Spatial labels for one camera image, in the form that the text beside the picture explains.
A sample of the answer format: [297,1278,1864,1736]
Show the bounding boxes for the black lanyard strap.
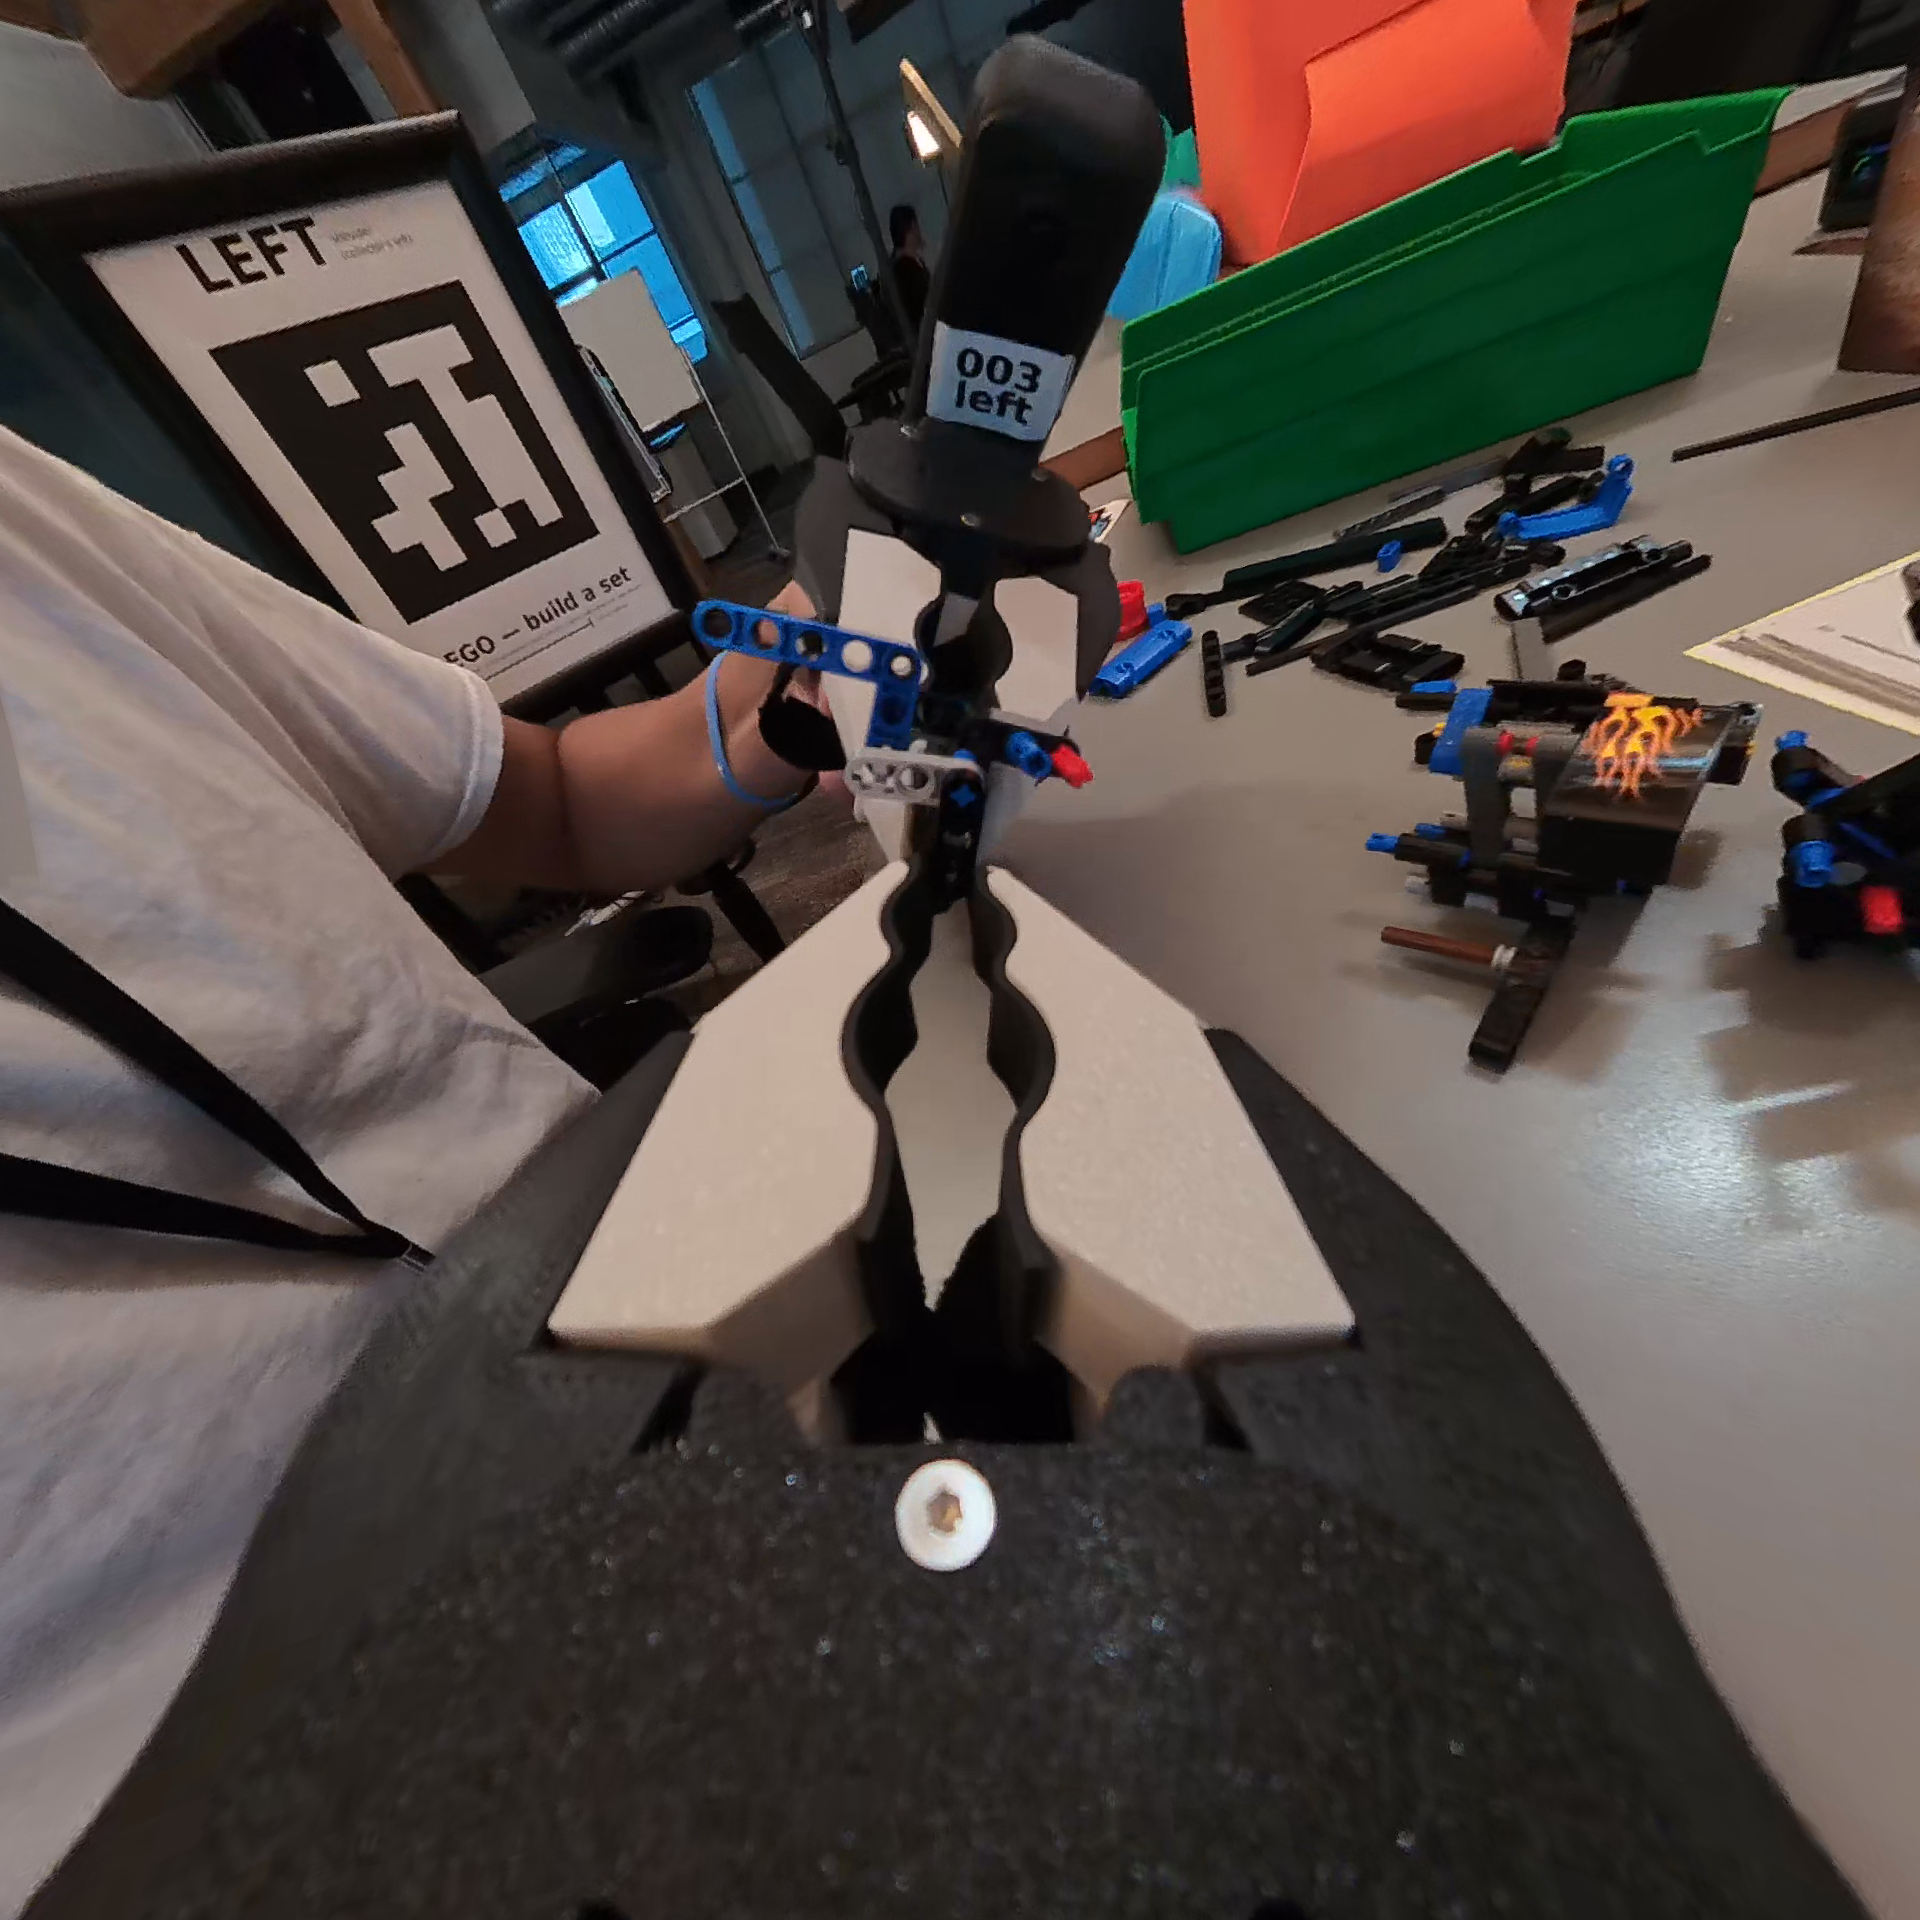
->
[0,901,433,1265]

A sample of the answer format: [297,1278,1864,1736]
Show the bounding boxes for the small blue black lego assembly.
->
[689,597,1094,922]

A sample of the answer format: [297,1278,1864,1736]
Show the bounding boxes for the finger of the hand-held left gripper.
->
[833,529,941,869]
[977,579,1092,876]

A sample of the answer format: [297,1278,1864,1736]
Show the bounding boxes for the thin black rod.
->
[1669,384,1920,462]

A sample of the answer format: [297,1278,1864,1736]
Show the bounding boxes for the black lego chassis flame print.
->
[1364,674,1764,1075]

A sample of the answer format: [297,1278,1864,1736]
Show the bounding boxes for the green plastic bin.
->
[1118,88,1793,554]

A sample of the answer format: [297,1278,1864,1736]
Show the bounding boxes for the blue rubber wristband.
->
[704,648,825,817]

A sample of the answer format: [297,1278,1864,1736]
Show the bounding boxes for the person's left forearm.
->
[397,668,819,897]

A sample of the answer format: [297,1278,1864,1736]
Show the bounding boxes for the blue plastic bag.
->
[1105,188,1225,325]

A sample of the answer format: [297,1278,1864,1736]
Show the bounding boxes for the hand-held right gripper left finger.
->
[547,859,935,1442]

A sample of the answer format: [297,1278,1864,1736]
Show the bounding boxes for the white whiteboard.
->
[561,270,705,441]

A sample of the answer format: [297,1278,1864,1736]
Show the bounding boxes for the framed marker sign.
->
[0,112,705,707]

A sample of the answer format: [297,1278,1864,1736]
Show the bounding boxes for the person's left hand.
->
[718,585,856,824]

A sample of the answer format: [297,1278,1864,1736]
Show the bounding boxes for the black chair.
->
[403,838,788,1085]

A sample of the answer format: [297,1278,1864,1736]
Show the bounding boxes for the black blue lego wheel assembly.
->
[1768,730,1920,962]

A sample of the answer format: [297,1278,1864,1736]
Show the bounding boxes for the pile of loose lego pieces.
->
[1087,427,1713,720]

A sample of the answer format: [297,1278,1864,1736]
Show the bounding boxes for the lego instruction booklet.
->
[1721,577,1920,707]

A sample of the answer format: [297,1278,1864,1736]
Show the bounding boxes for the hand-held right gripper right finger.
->
[941,867,1356,1417]

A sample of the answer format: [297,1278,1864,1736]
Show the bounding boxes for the orange box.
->
[1181,0,1580,270]

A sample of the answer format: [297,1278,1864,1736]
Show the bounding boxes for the small black device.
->
[1819,89,1920,234]

